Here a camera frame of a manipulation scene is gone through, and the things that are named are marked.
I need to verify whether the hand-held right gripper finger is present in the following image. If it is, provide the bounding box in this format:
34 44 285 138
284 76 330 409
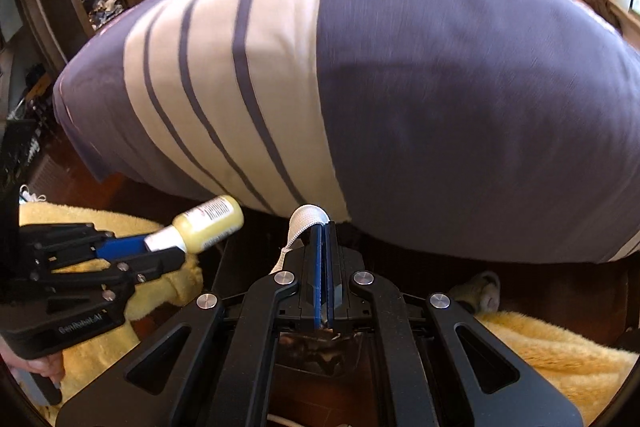
324 224 584 427
55 226 324 427

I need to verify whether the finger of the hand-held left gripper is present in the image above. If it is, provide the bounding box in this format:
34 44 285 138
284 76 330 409
20 223 152 260
31 248 187 308

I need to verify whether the white woven strap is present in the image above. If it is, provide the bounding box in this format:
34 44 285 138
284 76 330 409
270 204 332 274

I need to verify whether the yellow lotion bottle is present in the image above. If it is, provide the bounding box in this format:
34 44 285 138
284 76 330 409
144 195 245 254

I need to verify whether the person's left hand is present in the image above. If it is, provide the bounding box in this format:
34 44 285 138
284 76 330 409
5 349 66 383

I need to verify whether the grey fluffy slipper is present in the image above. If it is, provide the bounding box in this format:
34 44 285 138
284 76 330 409
449 271 502 314

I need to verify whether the blue white striped blanket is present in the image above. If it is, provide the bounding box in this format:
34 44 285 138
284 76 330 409
52 0 640 265

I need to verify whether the yellow fluffy blanket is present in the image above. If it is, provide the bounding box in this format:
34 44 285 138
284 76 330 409
19 202 627 427

